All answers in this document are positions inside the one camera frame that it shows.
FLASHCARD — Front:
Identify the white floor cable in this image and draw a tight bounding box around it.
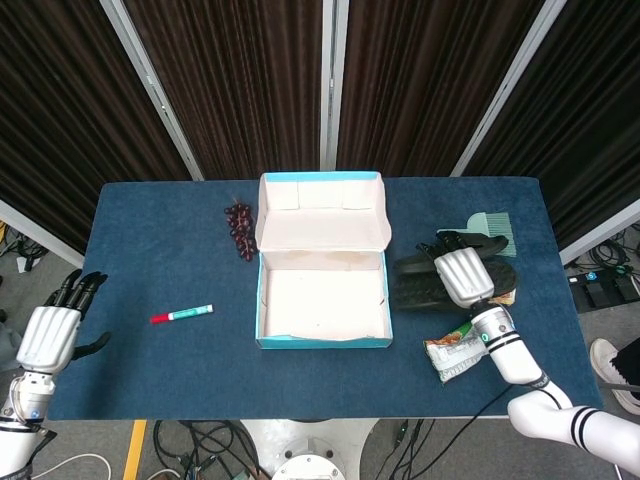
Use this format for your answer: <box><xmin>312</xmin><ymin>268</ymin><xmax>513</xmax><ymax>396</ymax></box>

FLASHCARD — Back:
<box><xmin>29</xmin><ymin>452</ymin><xmax>112</xmax><ymax>480</ymax></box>

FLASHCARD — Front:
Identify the yellow floor tape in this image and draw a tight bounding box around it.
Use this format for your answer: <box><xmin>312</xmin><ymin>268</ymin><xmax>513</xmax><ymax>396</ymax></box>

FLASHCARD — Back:
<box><xmin>122</xmin><ymin>419</ymin><xmax>149</xmax><ymax>480</ymax></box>

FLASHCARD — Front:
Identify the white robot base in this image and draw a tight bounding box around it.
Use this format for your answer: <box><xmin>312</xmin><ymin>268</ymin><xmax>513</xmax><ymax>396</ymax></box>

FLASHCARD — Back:
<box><xmin>239</xmin><ymin>418</ymin><xmax>381</xmax><ymax>480</ymax></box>

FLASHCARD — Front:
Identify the blue table cloth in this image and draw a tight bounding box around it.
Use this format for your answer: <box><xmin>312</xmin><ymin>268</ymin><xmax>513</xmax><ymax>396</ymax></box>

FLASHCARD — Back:
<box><xmin>47</xmin><ymin>175</ymin><xmax>605</xmax><ymax>422</ymax></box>

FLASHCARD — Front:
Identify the dark red grape bunch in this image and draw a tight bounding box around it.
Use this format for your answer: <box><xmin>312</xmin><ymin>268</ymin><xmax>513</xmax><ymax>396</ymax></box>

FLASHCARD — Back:
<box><xmin>223</xmin><ymin>202</ymin><xmax>259</xmax><ymax>262</ymax></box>

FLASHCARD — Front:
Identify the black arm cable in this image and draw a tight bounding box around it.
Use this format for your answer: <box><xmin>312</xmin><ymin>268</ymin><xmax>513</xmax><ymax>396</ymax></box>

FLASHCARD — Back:
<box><xmin>462</xmin><ymin>382</ymin><xmax>564</xmax><ymax>429</ymax></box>

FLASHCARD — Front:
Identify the black rubber slipper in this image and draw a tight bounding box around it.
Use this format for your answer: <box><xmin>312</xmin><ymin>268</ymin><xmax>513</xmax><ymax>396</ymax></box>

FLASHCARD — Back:
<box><xmin>390</xmin><ymin>259</ymin><xmax>519</xmax><ymax>312</ymax></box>
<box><xmin>394</xmin><ymin>232</ymin><xmax>510</xmax><ymax>274</ymax></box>

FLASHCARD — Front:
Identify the teal cardboard shoe box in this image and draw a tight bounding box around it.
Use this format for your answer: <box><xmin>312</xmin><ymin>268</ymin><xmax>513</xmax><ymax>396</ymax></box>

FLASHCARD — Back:
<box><xmin>254</xmin><ymin>171</ymin><xmax>395</xmax><ymax>351</ymax></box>

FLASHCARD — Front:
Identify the dark brown curtain panel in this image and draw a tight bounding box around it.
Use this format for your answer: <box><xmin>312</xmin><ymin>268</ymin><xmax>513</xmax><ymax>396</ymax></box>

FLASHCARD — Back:
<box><xmin>337</xmin><ymin>0</ymin><xmax>546</xmax><ymax>177</ymax></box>
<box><xmin>0</xmin><ymin>0</ymin><xmax>194</xmax><ymax>251</ymax></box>
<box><xmin>464</xmin><ymin>0</ymin><xmax>640</xmax><ymax>249</ymax></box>
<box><xmin>124</xmin><ymin>0</ymin><xmax>326</xmax><ymax>181</ymax></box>

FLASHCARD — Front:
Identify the black floor cable bundle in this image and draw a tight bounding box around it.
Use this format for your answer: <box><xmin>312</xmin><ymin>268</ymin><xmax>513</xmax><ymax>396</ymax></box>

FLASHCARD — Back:
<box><xmin>152</xmin><ymin>419</ymin><xmax>271</xmax><ymax>480</ymax></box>

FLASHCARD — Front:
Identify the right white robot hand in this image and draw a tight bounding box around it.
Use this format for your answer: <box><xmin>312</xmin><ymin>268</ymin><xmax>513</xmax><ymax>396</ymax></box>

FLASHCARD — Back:
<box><xmin>417</xmin><ymin>230</ymin><xmax>497</xmax><ymax>310</ymax></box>

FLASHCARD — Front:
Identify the black trouser leg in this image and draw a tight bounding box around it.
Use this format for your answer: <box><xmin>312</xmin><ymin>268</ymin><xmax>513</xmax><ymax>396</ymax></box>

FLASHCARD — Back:
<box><xmin>607</xmin><ymin>337</ymin><xmax>640</xmax><ymax>386</ymax></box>

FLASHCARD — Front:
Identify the mint green hand brush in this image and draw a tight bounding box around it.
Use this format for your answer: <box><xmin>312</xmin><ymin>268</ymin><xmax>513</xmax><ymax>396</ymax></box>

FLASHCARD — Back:
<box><xmin>436</xmin><ymin>211</ymin><xmax>518</xmax><ymax>257</ymax></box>

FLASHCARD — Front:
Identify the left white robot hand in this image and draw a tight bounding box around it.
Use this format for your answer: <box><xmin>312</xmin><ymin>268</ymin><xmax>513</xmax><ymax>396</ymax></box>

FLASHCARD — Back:
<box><xmin>15</xmin><ymin>270</ymin><xmax>112</xmax><ymax>375</ymax></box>

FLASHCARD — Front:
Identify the white sneaker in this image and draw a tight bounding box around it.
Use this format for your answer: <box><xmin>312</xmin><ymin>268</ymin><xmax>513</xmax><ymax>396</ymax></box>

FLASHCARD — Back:
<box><xmin>589</xmin><ymin>338</ymin><xmax>640</xmax><ymax>415</ymax></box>

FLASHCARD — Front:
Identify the grey aluminium partition post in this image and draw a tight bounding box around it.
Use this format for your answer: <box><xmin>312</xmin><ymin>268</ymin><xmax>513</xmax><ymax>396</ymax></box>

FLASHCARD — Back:
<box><xmin>99</xmin><ymin>0</ymin><xmax>204</xmax><ymax>181</ymax></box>
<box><xmin>449</xmin><ymin>0</ymin><xmax>559</xmax><ymax>177</ymax></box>
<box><xmin>559</xmin><ymin>197</ymin><xmax>640</xmax><ymax>264</ymax></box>
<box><xmin>319</xmin><ymin>0</ymin><xmax>350</xmax><ymax>176</ymax></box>
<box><xmin>0</xmin><ymin>199</ymin><xmax>85</xmax><ymax>269</ymax></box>

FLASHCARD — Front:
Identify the red green marker pen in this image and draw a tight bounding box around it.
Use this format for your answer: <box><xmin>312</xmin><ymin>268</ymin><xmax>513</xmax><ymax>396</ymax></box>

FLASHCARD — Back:
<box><xmin>150</xmin><ymin>303</ymin><xmax>215</xmax><ymax>325</ymax></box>

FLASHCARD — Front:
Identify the green white snack bag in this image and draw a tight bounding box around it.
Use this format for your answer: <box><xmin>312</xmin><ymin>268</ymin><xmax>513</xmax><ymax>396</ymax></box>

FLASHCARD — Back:
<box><xmin>423</xmin><ymin>320</ymin><xmax>491</xmax><ymax>385</ymax></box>

